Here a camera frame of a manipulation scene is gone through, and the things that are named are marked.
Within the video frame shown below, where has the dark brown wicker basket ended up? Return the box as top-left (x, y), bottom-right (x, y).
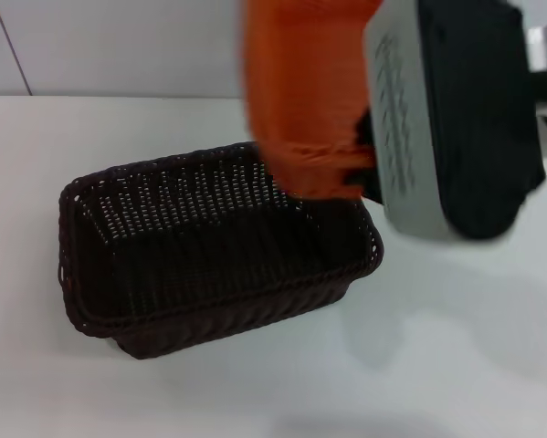
top-left (56, 141), bottom-right (386, 361)

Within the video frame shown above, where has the grey black right gripper body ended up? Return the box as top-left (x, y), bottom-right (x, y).
top-left (363, 0), bottom-right (547, 242)

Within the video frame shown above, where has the orange wicker basket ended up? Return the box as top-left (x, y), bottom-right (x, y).
top-left (240, 0), bottom-right (384, 201)

